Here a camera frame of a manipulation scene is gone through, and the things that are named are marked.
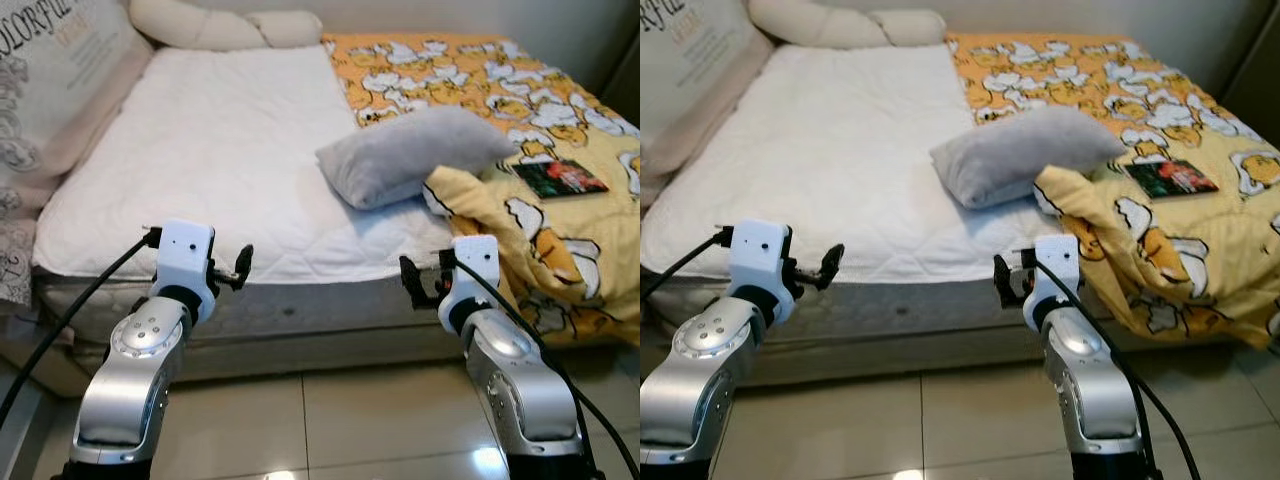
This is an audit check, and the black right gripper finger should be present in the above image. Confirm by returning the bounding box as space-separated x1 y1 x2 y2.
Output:
400 255 429 309
993 253 1021 309

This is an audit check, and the grey pillow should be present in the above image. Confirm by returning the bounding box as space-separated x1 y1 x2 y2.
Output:
315 105 519 211
930 105 1127 211

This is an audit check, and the dark red-green cover book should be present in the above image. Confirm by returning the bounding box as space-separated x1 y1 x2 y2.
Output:
1122 158 1221 199
510 158 611 199

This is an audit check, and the yellow cartoon egg blanket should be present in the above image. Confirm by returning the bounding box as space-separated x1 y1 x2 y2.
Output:
322 33 641 346
945 33 1280 351

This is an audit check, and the quilted beige mattress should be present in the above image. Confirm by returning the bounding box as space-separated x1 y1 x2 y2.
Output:
645 275 1101 346
35 275 471 346

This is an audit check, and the beige bed base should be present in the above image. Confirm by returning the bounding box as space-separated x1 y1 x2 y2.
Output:
740 335 1241 389
0 320 541 396

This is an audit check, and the beige long bolster pillow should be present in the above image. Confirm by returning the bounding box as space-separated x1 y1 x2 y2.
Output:
128 0 323 53
748 0 947 51

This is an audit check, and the dark brown cabinet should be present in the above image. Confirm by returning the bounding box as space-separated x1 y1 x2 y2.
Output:
1220 50 1280 151
600 35 641 129

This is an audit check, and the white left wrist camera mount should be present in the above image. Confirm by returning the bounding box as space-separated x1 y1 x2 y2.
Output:
150 218 217 321
728 220 797 326

